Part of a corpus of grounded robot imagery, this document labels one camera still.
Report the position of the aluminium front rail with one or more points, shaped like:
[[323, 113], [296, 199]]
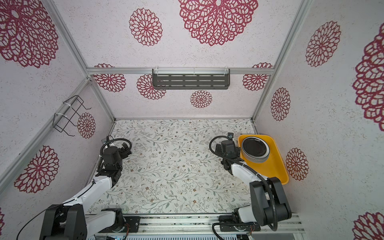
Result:
[[197, 224]]

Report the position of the white plate grey motif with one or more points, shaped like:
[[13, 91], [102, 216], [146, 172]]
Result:
[[256, 159]]

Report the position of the black wire wall rack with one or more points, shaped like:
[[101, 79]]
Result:
[[73, 105]]

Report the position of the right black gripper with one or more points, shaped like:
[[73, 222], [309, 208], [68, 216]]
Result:
[[219, 148]]

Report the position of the dark grey wall shelf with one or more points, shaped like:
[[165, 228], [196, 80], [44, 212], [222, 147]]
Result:
[[191, 80]]

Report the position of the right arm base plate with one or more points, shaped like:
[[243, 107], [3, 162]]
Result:
[[229, 225]]

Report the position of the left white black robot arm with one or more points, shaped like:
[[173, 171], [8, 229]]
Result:
[[68, 221]]

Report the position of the yellow plastic bin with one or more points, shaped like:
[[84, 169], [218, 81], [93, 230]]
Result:
[[274, 166]]

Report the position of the small black dish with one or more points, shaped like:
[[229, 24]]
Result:
[[255, 146]]

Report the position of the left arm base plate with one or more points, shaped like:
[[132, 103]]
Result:
[[130, 225]]

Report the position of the floral patterned table mat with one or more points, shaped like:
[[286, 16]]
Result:
[[172, 170]]

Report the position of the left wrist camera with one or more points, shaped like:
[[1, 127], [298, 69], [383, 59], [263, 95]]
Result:
[[125, 151]]

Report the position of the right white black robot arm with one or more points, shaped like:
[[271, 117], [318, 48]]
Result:
[[269, 204]]

